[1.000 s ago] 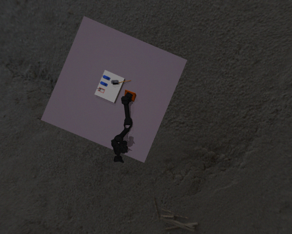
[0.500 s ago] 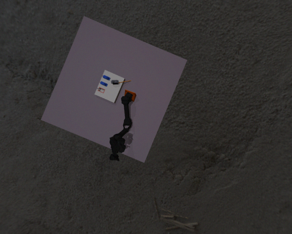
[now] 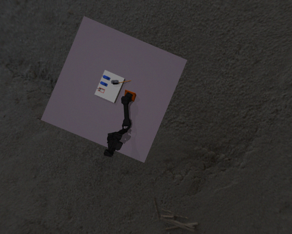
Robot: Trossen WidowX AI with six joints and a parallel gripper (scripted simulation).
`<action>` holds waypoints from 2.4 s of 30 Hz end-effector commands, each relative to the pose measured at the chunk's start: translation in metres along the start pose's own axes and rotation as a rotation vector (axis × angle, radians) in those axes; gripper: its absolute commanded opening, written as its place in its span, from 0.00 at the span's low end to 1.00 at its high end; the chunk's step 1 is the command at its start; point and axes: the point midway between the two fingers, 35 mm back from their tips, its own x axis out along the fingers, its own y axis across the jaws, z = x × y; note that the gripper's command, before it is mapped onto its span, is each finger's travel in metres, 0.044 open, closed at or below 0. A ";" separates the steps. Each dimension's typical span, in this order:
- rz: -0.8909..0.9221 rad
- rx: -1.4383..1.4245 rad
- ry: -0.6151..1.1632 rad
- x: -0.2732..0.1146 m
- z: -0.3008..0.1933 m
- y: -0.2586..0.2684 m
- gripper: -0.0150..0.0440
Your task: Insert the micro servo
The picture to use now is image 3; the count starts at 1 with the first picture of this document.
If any dark grey micro servo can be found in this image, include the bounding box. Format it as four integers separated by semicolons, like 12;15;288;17
111;80;119;85

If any light grey flat panel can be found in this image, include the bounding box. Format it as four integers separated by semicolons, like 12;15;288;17
95;70;125;103

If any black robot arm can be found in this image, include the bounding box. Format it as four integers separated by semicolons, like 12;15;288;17
107;92;133;151

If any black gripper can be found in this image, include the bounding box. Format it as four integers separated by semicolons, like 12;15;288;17
104;132;122;157

